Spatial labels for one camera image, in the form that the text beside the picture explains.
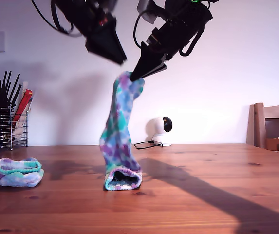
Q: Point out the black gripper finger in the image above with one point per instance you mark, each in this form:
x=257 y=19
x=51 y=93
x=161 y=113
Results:
x=146 y=63
x=105 y=44
x=161 y=69

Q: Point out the tie-dye Hugging Face sock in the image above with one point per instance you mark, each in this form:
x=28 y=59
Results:
x=117 y=136
x=20 y=179

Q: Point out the red and yellow paper packet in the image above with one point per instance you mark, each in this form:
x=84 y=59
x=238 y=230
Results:
x=24 y=101

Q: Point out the black chopstick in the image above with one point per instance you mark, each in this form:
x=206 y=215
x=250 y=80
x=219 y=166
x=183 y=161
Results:
x=16 y=95
x=3 y=83
x=13 y=89
x=7 y=83

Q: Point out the wooden chair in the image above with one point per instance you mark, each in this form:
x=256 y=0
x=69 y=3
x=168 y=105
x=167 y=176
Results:
x=257 y=125

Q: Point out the white paper packet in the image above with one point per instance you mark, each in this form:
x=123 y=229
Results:
x=20 y=130

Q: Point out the brown cardboard box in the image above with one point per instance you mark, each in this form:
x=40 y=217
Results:
x=272 y=144

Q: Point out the white round security camera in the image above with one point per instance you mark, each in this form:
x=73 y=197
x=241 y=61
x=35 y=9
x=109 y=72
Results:
x=157 y=129

